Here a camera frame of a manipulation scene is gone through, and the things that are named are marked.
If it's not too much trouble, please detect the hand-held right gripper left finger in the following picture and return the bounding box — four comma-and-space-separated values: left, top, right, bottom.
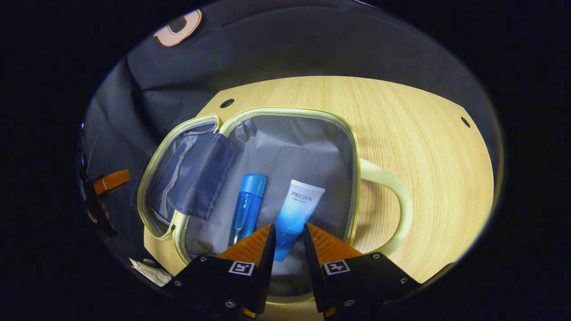
163, 223, 277, 320

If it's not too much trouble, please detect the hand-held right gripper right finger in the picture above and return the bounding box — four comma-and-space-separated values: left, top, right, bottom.
303, 223, 422, 318

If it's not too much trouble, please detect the blue toner bottle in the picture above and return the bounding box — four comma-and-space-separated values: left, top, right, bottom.
228, 173, 267, 248

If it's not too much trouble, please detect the white blue cream tube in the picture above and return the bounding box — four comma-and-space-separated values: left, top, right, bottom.
272, 179, 326, 262

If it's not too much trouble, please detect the cream yellow suitcase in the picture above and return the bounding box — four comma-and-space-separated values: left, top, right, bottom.
137, 107, 413, 306

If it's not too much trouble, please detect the white crumpled paper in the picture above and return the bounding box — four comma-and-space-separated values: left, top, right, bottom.
129, 258, 173, 287

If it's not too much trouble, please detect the black backdrop cloth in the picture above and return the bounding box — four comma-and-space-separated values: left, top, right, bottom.
80, 0, 502, 268

